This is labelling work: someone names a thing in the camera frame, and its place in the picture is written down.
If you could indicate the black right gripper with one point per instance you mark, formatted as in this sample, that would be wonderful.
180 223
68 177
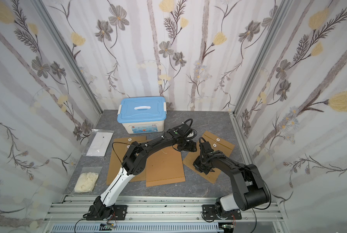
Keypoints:
205 148

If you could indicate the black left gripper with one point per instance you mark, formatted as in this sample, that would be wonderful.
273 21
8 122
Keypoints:
188 145

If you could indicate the kraft file bag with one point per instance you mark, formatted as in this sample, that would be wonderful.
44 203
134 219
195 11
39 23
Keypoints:
164 167
217 143
119 149

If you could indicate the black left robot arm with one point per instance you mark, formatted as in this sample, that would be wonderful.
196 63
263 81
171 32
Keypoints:
134 163

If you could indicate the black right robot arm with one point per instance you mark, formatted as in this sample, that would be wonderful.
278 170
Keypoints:
248 188

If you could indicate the clear plastic zip bag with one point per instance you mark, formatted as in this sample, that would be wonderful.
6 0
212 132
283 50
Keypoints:
98 143

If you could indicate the bag of white material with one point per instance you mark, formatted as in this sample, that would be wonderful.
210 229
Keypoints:
86 182

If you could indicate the blue lid storage box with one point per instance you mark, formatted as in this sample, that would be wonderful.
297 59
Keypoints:
143 114

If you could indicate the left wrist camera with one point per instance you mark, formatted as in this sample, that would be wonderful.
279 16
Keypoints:
192 135

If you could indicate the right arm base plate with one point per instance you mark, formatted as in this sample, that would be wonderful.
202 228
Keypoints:
212 212

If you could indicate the white slotted cable duct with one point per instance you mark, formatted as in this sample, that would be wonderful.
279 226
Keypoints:
137 228

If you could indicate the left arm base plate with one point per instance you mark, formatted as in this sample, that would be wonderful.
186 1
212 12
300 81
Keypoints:
116 212

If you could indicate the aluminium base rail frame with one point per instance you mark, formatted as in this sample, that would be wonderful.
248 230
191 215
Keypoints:
71 208

